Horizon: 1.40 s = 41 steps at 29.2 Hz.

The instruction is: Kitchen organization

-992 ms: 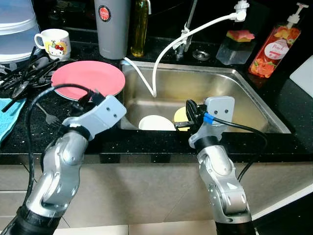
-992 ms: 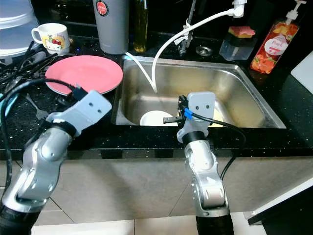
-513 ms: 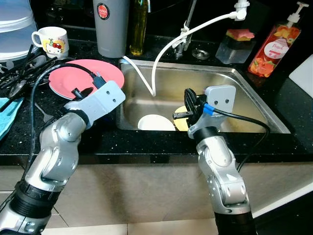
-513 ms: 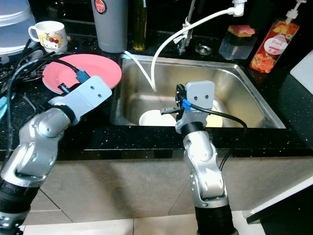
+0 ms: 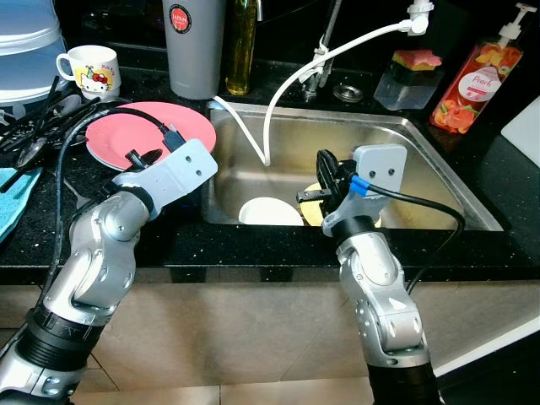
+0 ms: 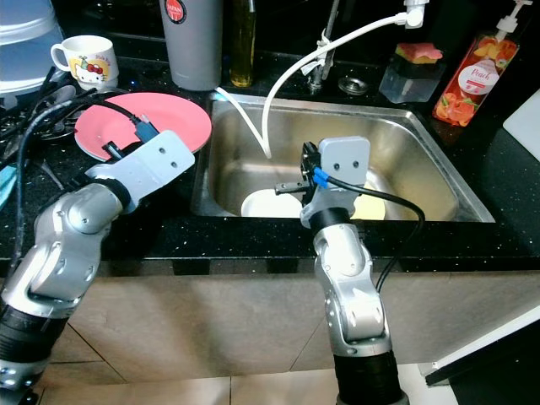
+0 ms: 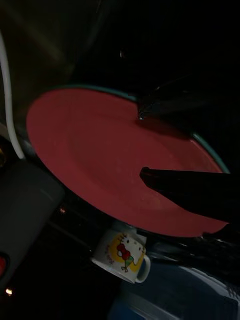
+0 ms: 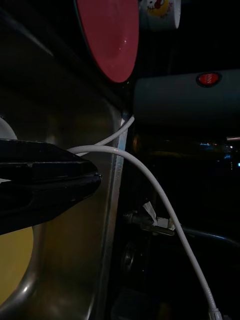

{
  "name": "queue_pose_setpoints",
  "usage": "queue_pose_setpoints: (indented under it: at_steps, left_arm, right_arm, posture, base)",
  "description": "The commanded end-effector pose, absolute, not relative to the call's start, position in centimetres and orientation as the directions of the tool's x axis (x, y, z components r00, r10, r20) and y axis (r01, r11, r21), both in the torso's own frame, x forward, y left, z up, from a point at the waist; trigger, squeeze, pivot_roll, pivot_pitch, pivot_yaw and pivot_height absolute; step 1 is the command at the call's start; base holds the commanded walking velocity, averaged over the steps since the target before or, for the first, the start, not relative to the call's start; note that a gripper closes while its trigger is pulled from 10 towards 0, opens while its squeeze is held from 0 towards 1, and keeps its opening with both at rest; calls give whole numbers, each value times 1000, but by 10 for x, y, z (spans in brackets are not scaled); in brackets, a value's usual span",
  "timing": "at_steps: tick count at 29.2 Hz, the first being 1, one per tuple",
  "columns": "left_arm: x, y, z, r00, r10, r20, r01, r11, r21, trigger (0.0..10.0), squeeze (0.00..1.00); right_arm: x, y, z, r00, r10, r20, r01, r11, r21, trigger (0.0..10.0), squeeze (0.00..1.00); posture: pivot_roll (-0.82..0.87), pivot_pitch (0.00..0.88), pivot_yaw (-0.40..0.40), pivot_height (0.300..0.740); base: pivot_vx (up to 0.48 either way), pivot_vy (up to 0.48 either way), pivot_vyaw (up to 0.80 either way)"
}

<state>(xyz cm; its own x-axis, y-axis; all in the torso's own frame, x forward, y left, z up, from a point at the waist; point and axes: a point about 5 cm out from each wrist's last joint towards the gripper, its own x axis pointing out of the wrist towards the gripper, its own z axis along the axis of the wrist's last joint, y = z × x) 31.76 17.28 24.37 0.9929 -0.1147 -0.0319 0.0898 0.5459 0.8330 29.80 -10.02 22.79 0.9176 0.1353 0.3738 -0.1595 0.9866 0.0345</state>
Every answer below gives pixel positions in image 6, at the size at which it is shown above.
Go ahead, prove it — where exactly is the pink round plate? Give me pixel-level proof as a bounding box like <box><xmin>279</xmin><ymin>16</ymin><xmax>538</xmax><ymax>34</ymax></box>
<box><xmin>74</xmin><ymin>93</ymin><xmax>212</xmax><ymax>161</ymax></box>

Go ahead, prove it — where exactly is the white cartoon print mug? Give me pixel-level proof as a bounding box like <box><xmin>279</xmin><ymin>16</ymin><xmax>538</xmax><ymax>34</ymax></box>
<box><xmin>51</xmin><ymin>35</ymin><xmax>119</xmax><ymax>92</ymax></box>

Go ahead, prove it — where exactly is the beige kitchen cabinet front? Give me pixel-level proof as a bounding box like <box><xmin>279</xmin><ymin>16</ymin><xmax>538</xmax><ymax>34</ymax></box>
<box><xmin>0</xmin><ymin>253</ymin><xmax>540</xmax><ymax>372</ymax></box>

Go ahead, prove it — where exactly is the white round plate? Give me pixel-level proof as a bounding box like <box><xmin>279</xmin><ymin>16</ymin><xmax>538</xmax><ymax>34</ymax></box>
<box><xmin>240</xmin><ymin>188</ymin><xmax>305</xmax><ymax>220</ymax></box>

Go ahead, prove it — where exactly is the yellow round plate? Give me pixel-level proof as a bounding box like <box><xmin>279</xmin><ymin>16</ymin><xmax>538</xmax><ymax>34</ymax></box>
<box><xmin>350</xmin><ymin>184</ymin><xmax>389</xmax><ymax>222</ymax></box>

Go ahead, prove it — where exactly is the round metal hole cap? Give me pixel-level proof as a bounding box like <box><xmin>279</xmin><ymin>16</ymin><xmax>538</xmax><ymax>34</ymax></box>
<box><xmin>337</xmin><ymin>76</ymin><xmax>370</xmax><ymax>95</ymax></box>

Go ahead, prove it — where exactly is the chrome faucet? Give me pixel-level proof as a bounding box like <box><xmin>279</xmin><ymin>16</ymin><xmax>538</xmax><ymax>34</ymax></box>
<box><xmin>306</xmin><ymin>0</ymin><xmax>347</xmax><ymax>95</ymax></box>

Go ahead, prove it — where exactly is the teal cloth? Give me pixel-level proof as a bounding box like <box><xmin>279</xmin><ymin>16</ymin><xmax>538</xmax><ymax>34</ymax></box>
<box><xmin>0</xmin><ymin>165</ymin><xmax>18</xmax><ymax>212</ymax></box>

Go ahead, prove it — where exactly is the stainless steel sink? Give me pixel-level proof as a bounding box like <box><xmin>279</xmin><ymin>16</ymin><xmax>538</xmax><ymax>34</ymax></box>
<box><xmin>190</xmin><ymin>91</ymin><xmax>497</xmax><ymax>224</ymax></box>

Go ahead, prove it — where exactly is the clear plastic sponge container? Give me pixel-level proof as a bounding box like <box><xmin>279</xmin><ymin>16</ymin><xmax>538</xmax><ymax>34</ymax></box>
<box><xmin>378</xmin><ymin>55</ymin><xmax>444</xmax><ymax>105</ymax></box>

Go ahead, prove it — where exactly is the yellow oil bottle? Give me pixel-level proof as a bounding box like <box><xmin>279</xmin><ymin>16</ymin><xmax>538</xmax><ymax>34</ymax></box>
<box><xmin>226</xmin><ymin>0</ymin><xmax>258</xmax><ymax>89</ymax></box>

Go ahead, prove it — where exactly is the grey tumbler with red logo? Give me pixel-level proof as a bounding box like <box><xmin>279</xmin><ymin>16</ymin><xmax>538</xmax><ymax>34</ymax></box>
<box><xmin>162</xmin><ymin>0</ymin><xmax>224</xmax><ymax>92</ymax></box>

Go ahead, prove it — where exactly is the white lidded plastic container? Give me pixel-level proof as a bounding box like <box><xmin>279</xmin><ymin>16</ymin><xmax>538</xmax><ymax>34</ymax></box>
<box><xmin>0</xmin><ymin>0</ymin><xmax>62</xmax><ymax>95</ymax></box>

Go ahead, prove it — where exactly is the pink yellow sponge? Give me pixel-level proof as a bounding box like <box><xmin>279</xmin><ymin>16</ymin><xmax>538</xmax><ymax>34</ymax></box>
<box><xmin>395</xmin><ymin>42</ymin><xmax>445</xmax><ymax>64</ymax></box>

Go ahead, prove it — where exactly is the white plastic tap fitting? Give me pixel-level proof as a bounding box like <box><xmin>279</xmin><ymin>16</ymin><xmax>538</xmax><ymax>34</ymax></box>
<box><xmin>403</xmin><ymin>0</ymin><xmax>431</xmax><ymax>28</ymax></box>

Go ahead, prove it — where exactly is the peach soap pump bottle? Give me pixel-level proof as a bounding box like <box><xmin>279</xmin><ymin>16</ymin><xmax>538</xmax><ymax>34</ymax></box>
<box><xmin>432</xmin><ymin>0</ymin><xmax>522</xmax><ymax>127</ymax></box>

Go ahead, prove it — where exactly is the black side cabinet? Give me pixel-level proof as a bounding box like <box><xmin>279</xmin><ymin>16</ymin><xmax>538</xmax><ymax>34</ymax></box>
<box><xmin>426</xmin><ymin>325</ymin><xmax>540</xmax><ymax>405</ymax></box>

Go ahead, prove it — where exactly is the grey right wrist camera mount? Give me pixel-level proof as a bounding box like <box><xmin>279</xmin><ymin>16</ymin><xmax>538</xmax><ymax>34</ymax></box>
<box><xmin>300</xmin><ymin>137</ymin><xmax>372</xmax><ymax>229</ymax></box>

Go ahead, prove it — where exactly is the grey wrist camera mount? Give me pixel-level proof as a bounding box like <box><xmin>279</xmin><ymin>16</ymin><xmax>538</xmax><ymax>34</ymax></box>
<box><xmin>89</xmin><ymin>128</ymin><xmax>195</xmax><ymax>191</ymax></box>
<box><xmin>300</xmin><ymin>137</ymin><xmax>372</xmax><ymax>229</ymax></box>

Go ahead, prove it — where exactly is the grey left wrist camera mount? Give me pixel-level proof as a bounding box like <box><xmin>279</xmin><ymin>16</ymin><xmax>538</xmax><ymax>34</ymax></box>
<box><xmin>89</xmin><ymin>128</ymin><xmax>195</xmax><ymax>191</ymax></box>

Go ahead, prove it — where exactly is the long curved white hose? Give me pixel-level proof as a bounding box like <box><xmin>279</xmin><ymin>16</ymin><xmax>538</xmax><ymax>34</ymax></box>
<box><xmin>260</xmin><ymin>10</ymin><xmax>419</xmax><ymax>161</ymax></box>

